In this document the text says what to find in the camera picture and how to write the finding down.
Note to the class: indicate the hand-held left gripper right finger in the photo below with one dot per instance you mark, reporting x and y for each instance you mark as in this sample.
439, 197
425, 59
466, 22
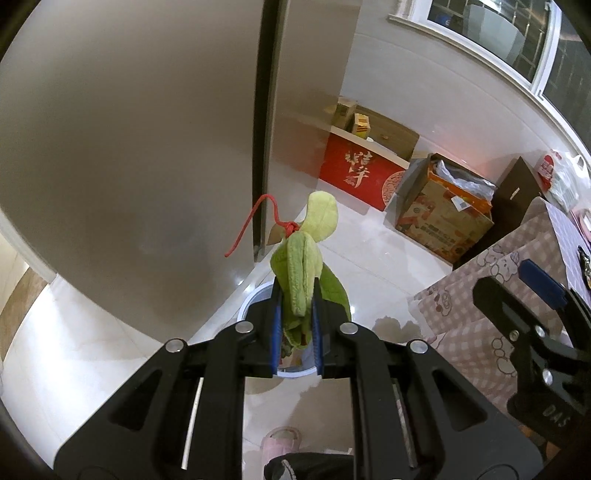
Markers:
316, 332

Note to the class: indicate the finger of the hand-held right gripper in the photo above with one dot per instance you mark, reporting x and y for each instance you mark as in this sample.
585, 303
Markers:
581, 327
540, 281

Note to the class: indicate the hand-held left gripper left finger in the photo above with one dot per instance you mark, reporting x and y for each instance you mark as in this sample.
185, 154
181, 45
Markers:
276, 332

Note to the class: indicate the white trash bin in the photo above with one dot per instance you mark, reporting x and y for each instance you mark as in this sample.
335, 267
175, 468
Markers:
251, 302

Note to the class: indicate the green plush toy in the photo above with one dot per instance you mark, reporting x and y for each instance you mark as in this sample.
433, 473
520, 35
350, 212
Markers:
300, 258

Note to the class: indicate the dark item on table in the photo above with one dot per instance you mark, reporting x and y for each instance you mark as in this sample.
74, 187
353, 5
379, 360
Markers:
585, 267

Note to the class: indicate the pink checkered tablecloth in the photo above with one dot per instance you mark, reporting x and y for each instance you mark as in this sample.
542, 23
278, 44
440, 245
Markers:
485, 318

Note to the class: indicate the pink item on table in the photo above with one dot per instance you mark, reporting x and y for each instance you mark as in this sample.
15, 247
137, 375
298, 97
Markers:
584, 224

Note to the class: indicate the dark brown box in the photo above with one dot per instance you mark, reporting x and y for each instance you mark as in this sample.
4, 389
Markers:
519, 184

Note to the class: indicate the white plastic bag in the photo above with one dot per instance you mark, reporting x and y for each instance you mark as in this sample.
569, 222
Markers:
561, 177

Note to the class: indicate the pink slipper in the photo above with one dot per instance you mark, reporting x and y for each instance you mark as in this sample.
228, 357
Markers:
280, 443

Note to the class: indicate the printed cardboard box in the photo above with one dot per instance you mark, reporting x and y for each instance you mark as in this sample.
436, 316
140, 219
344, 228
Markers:
438, 221

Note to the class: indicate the grey plastic bag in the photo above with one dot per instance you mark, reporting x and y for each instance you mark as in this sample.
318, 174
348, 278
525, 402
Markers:
466, 182

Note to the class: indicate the red gift box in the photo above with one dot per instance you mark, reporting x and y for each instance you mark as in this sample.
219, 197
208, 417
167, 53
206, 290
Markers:
360, 173

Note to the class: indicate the flat brown cardboard box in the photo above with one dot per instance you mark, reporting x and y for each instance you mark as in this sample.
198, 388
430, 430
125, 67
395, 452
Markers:
397, 136

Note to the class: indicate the yellow box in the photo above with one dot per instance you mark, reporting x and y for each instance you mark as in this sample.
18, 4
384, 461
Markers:
362, 125

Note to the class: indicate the small brown cardboard box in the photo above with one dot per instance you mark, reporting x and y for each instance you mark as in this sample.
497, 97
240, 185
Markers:
344, 115

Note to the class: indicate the grey refrigerator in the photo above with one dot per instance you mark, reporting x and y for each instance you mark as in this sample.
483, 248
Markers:
115, 161

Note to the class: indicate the white framed window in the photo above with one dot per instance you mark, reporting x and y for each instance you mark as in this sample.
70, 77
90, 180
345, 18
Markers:
461, 23

